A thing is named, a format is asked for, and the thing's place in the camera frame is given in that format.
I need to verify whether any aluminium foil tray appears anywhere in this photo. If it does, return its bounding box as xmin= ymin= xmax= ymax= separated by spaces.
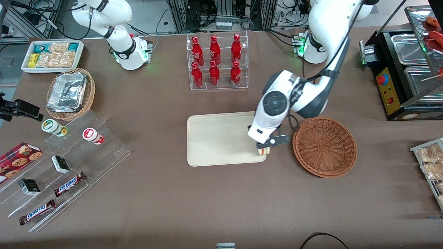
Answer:
xmin=47 ymin=72 xmax=88 ymax=113

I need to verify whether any black floor cable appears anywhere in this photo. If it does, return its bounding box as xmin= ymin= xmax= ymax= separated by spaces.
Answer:
xmin=299 ymin=232 xmax=350 ymax=249

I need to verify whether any red cola bottle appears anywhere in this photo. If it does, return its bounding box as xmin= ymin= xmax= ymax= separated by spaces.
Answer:
xmin=231 ymin=34 xmax=242 ymax=64
xmin=210 ymin=35 xmax=221 ymax=65
xmin=191 ymin=36 xmax=205 ymax=67
xmin=191 ymin=62 xmax=204 ymax=89
xmin=209 ymin=60 xmax=220 ymax=87
xmin=230 ymin=61 xmax=241 ymax=87

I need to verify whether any green lidded white cup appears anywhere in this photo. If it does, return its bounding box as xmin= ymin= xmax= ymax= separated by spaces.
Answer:
xmin=42 ymin=119 xmax=68 ymax=137

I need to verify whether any black hot dog roller machine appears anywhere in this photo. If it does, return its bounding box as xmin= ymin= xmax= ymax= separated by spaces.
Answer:
xmin=360 ymin=5 xmax=443 ymax=121

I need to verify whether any wire rack tray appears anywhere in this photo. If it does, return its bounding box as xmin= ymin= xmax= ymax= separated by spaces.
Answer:
xmin=410 ymin=138 xmax=443 ymax=211

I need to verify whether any clear cracker bag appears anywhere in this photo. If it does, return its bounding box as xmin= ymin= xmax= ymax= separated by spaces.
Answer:
xmin=48 ymin=42 xmax=70 ymax=53
xmin=36 ymin=52 xmax=57 ymax=68
xmin=55 ymin=51 xmax=77 ymax=67

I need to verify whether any white rectangular snack bin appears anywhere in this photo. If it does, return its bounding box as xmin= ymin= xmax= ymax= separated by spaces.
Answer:
xmin=21 ymin=40 xmax=84 ymax=74

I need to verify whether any steel pan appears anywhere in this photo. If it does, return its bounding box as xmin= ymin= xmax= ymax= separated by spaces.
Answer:
xmin=391 ymin=34 xmax=427 ymax=66
xmin=404 ymin=66 xmax=443 ymax=103

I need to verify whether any small black box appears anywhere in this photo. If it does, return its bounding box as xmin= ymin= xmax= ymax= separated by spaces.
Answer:
xmin=51 ymin=155 xmax=71 ymax=174
xmin=18 ymin=178 xmax=41 ymax=196

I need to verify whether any beige plastic tray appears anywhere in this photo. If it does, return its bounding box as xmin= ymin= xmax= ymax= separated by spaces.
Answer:
xmin=187 ymin=111 xmax=267 ymax=167

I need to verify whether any aluminium frame with cables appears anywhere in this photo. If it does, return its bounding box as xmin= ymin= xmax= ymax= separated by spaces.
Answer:
xmin=0 ymin=0 xmax=64 ymax=44

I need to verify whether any clear acrylic bottle rack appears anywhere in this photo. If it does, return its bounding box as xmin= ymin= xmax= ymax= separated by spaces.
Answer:
xmin=186 ymin=31 xmax=249 ymax=91

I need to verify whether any aluminium equipment rack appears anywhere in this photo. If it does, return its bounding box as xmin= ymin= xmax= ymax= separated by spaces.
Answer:
xmin=166 ymin=0 xmax=277 ymax=33

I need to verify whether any brown Snickers bar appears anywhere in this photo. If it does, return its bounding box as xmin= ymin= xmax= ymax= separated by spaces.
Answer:
xmin=19 ymin=199 xmax=56 ymax=226
xmin=54 ymin=172 xmax=87 ymax=197

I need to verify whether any clear acrylic stepped display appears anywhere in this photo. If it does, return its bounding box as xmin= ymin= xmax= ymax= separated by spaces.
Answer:
xmin=0 ymin=110 xmax=131 ymax=233

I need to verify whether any oval tan wicker basket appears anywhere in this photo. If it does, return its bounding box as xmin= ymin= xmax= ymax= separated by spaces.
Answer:
xmin=46 ymin=68 xmax=96 ymax=121

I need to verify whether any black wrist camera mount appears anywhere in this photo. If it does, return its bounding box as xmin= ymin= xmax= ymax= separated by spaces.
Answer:
xmin=268 ymin=132 xmax=291 ymax=147

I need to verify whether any red plaid cookie box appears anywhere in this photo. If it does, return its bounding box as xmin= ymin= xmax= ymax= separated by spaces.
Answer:
xmin=0 ymin=142 xmax=43 ymax=184

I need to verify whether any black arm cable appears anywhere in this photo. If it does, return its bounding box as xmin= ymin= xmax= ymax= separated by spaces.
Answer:
xmin=301 ymin=0 xmax=367 ymax=83

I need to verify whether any red lidded white cup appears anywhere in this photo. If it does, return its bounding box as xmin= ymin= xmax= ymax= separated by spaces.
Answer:
xmin=82 ymin=128 xmax=105 ymax=145

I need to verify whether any round brown wicker basket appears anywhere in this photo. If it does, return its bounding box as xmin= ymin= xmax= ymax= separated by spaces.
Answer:
xmin=292 ymin=117 xmax=358 ymax=178

